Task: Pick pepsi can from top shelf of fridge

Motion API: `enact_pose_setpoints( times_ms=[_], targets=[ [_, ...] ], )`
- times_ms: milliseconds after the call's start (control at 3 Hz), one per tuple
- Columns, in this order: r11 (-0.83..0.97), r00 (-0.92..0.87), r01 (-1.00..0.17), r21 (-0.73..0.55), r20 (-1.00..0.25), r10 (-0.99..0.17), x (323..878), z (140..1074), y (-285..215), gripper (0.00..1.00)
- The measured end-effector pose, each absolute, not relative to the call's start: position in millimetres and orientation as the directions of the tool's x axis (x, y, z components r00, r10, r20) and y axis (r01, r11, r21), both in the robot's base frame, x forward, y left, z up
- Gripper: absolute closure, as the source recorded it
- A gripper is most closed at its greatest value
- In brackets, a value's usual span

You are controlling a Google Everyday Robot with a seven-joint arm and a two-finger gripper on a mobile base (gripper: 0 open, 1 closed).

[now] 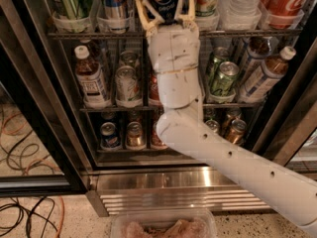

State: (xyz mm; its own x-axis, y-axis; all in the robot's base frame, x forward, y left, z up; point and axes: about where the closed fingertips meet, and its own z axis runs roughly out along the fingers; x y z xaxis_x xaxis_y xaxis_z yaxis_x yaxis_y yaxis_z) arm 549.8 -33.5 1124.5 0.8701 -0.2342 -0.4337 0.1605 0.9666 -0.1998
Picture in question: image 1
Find glass fridge door left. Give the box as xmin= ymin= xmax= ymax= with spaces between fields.
xmin=0 ymin=0 xmax=90 ymax=196

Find green can top shelf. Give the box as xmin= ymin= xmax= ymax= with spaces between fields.
xmin=46 ymin=0 xmax=93 ymax=22

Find black cables on floor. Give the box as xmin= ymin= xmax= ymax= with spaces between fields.
xmin=0 ymin=106 xmax=60 ymax=238

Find green can back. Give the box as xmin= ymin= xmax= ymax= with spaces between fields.
xmin=206 ymin=47 xmax=230 ymax=80

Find clear plastic food container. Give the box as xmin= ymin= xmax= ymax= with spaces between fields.
xmin=110 ymin=208 xmax=218 ymax=238

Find orange cable on floor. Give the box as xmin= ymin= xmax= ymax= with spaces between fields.
xmin=0 ymin=111 xmax=65 ymax=238

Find red coca-cola can top shelf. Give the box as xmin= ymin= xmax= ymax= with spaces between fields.
xmin=261 ymin=0 xmax=305 ymax=30

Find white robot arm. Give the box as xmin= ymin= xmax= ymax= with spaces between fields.
xmin=135 ymin=0 xmax=317 ymax=238

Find white diet can back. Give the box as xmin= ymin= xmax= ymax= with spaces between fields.
xmin=119 ymin=51 xmax=140 ymax=70

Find iced tea bottle left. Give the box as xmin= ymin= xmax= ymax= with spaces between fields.
xmin=74 ymin=46 xmax=110 ymax=109

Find clear water bottle top shelf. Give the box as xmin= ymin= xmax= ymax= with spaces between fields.
xmin=219 ymin=0 xmax=265 ymax=22

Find blue red bull can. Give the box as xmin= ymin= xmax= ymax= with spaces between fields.
xmin=101 ymin=0 xmax=129 ymax=20

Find iced tea bottle right back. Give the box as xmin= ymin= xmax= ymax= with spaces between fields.
xmin=239 ymin=37 xmax=271 ymax=83

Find white diet can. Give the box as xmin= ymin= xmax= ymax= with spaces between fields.
xmin=115 ymin=65 xmax=141 ymax=101
xmin=119 ymin=51 xmax=140 ymax=70

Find red coca-cola can front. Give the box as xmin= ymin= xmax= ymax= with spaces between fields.
xmin=149 ymin=72 xmax=160 ymax=103

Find wire top shelf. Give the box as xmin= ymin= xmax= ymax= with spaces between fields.
xmin=47 ymin=28 xmax=302 ymax=42

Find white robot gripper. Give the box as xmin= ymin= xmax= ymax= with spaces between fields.
xmin=135 ymin=0 xmax=200 ymax=73

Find white diet can front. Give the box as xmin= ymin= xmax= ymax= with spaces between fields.
xmin=115 ymin=65 xmax=141 ymax=101

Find bronze can bottom right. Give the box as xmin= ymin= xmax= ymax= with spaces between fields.
xmin=225 ymin=119 xmax=247 ymax=144

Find blue pepsi can bottom shelf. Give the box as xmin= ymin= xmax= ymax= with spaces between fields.
xmin=100 ymin=122 xmax=121 ymax=150

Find steel fridge base grille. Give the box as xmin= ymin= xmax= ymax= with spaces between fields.
xmin=86 ymin=167 xmax=269 ymax=217

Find green can shelf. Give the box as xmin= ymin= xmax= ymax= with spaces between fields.
xmin=46 ymin=0 xmax=93 ymax=22
xmin=205 ymin=119 xmax=220 ymax=133

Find brown can bottom left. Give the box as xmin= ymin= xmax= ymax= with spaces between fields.
xmin=126 ymin=122 xmax=146 ymax=150

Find iced tea bottle right front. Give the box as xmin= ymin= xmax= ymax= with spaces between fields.
xmin=237 ymin=46 xmax=296 ymax=103

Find iced tea bottle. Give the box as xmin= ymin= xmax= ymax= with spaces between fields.
xmin=239 ymin=37 xmax=271 ymax=83
xmin=74 ymin=46 xmax=110 ymax=109
xmin=237 ymin=46 xmax=296 ymax=103

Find green can bottom shelf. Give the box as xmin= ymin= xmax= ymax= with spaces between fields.
xmin=205 ymin=119 xmax=220 ymax=133

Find green can front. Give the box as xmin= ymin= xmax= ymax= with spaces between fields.
xmin=210 ymin=61 xmax=240 ymax=96

